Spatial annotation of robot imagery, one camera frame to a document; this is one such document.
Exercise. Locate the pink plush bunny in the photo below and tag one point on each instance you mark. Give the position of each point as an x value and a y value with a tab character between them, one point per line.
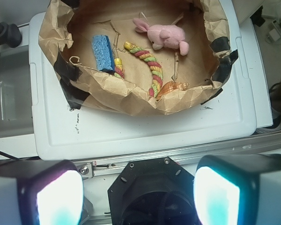
163	36

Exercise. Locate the crumpled brown paper liner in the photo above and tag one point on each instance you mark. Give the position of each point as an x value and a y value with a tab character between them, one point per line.
66	40

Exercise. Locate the black octagonal mount plate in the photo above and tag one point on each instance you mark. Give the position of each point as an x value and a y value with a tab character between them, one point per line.
153	192

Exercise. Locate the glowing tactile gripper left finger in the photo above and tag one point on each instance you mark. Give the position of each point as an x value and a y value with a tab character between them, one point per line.
38	192

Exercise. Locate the colourful twisted rope toy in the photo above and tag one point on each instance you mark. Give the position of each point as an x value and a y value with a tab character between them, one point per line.
146	56

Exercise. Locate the white power adapter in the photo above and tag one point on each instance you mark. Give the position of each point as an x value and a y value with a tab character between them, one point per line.
274	35

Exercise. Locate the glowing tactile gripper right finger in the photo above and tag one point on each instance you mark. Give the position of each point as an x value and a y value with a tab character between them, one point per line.
238	189

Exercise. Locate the white plastic bin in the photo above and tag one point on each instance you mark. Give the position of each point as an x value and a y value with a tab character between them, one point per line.
61	133

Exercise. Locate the orange plaid toy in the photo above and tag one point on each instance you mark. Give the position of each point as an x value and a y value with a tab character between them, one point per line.
170	87

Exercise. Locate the blue sponge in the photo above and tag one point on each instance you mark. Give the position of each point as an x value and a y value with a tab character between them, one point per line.
103	53

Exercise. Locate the black clamp knob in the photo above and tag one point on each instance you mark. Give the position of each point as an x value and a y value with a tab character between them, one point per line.
10	35

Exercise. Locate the aluminium extrusion rail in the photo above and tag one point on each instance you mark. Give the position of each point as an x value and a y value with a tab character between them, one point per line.
92	167

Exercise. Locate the clear plastic container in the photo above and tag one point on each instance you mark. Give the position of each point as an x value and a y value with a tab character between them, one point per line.
15	101

